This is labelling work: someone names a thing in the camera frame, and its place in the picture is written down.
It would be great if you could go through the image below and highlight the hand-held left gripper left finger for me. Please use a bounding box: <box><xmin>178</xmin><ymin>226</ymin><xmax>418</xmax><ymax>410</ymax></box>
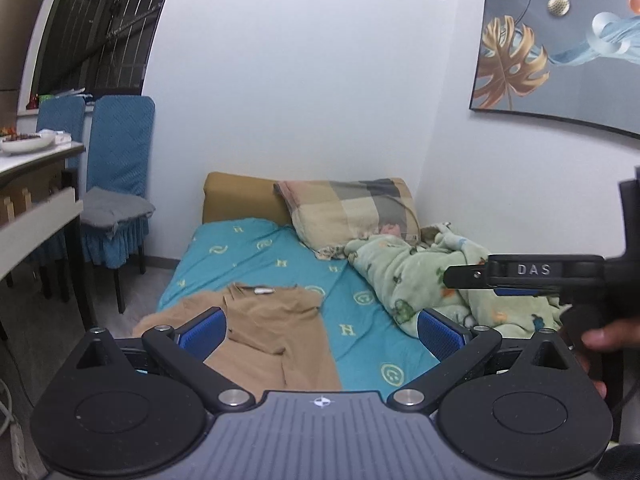
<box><xmin>52</xmin><ymin>308</ymin><xmax>257</xmax><ymax>416</ymax></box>

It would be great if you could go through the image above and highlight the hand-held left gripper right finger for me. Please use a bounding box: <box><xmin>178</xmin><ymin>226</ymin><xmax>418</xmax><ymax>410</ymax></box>
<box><xmin>387</xmin><ymin>308</ymin><xmax>594</xmax><ymax>414</ymax></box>

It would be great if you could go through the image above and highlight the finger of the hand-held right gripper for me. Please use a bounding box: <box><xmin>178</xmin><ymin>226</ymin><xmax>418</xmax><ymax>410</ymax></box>
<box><xmin>444</xmin><ymin>260</ymin><xmax>544</xmax><ymax>297</ymax></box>

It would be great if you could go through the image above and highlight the tan printed t-shirt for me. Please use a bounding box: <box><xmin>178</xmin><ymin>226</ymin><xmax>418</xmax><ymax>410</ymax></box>
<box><xmin>132</xmin><ymin>282</ymin><xmax>343</xmax><ymax>393</ymax></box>

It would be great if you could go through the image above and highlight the person's right hand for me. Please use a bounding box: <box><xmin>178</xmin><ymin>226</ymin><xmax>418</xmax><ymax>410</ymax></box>
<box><xmin>575</xmin><ymin>324</ymin><xmax>640</xmax><ymax>402</ymax></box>

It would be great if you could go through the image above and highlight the green printed fleece blanket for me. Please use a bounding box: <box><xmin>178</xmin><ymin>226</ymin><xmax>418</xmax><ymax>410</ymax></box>
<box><xmin>344</xmin><ymin>221</ymin><xmax>576</xmax><ymax>342</ymax></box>

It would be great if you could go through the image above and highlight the bed with teal printed sheet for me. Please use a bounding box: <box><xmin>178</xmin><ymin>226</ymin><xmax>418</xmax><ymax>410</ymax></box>
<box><xmin>157</xmin><ymin>217</ymin><xmax>476</xmax><ymax>393</ymax></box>

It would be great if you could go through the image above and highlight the plaid pillow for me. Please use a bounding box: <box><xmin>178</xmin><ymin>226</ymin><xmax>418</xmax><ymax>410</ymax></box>
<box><xmin>274</xmin><ymin>177</ymin><xmax>422</xmax><ymax>261</ymax></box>

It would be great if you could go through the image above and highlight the mustard headboard cushion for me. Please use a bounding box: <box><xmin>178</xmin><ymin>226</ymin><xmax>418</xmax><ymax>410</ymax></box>
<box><xmin>202</xmin><ymin>171</ymin><xmax>296</xmax><ymax>227</ymax></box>

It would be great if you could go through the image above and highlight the grey seat cloth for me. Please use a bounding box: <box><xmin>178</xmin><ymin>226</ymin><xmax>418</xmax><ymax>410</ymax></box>
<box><xmin>80</xmin><ymin>187</ymin><xmax>156</xmax><ymax>239</ymax></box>

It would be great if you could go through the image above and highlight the dining table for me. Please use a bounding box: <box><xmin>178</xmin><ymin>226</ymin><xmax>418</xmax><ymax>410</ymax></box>
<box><xmin>0</xmin><ymin>140</ymin><xmax>99</xmax><ymax>332</ymax></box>

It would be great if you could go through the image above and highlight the blue covered chair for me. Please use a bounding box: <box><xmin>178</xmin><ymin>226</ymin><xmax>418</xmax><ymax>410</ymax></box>
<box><xmin>30</xmin><ymin>96</ymin><xmax>87</xmax><ymax>301</ymax></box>
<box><xmin>80</xmin><ymin>96</ymin><xmax>157</xmax><ymax>315</ymax></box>

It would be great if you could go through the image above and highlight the white power strip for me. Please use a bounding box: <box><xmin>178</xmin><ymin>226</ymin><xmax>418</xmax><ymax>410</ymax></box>
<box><xmin>0</xmin><ymin>422</ymin><xmax>37</xmax><ymax>477</ymax></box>

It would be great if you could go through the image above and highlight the white bowl of food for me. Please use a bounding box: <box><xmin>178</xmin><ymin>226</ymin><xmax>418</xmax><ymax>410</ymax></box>
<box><xmin>0</xmin><ymin>130</ymin><xmax>56</xmax><ymax>155</ymax></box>

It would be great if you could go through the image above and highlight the green box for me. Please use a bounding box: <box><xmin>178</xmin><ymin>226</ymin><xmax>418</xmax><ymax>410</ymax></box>
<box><xmin>38</xmin><ymin>90</ymin><xmax>94</xmax><ymax>106</ymax></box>

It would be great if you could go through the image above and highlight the black window grille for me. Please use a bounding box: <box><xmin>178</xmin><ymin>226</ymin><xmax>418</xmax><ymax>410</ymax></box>
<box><xmin>17</xmin><ymin>0</ymin><xmax>182</xmax><ymax>112</ymax></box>

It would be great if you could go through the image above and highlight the champagne refrigerator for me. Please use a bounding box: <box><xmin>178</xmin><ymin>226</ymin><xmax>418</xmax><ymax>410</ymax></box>
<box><xmin>0</xmin><ymin>0</ymin><xmax>57</xmax><ymax>127</ymax></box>

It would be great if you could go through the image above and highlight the framed leaf wall poster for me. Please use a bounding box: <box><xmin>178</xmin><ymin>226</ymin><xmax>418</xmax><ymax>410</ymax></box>
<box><xmin>469</xmin><ymin>0</ymin><xmax>640</xmax><ymax>139</ymax></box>

